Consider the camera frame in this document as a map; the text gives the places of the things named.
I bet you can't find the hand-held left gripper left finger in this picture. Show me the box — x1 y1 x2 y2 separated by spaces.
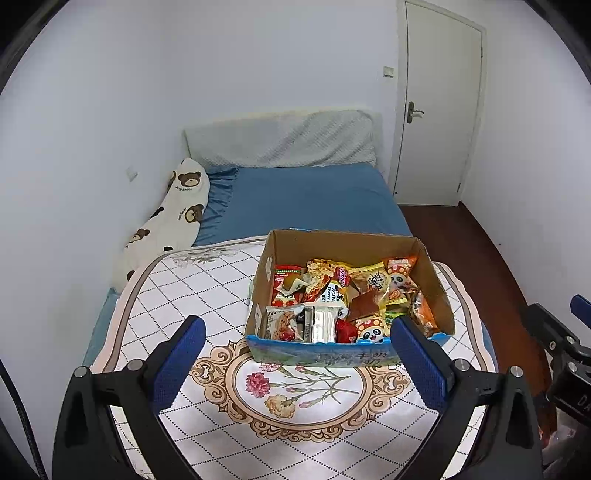
52 315 207 480

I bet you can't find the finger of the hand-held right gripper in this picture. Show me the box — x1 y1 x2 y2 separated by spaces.
521 302 585 370
569 294 591 326

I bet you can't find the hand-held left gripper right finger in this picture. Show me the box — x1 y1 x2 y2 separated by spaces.
390 315 543 480

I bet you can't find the green candy ball packet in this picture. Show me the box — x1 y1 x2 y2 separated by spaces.
384 298 411 324

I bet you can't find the cardboard box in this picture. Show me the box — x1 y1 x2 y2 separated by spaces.
245 229 455 367

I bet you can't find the white brown snack packet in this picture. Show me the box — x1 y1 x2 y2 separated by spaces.
264 305 305 342

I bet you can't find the pile of assorted snacks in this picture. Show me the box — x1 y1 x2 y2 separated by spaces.
259 258 439 344

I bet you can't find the white red plastic bag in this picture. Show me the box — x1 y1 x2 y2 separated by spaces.
540 415 591 476

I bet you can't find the floral quilted mat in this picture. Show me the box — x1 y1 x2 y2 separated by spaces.
90 235 497 480

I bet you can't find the bear print pillow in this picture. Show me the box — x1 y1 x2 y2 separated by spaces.
113 158 211 294

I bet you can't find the blue bed sheet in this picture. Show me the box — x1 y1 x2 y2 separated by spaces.
83 165 411 365

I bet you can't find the white door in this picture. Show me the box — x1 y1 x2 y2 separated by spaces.
390 0 485 207

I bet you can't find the white headboard cushion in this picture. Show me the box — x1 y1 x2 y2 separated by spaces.
184 109 383 169

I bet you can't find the black cable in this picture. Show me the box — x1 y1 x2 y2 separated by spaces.
0 357 49 480

